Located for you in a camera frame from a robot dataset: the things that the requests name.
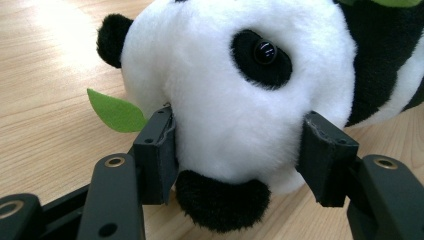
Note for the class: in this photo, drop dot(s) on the black and white panda plush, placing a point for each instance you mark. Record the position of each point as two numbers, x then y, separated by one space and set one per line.
226 116

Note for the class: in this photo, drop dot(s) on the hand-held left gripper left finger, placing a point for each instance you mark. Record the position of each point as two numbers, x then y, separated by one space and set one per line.
155 156

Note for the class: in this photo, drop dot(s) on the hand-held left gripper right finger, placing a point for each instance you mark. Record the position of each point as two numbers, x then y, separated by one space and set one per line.
325 156

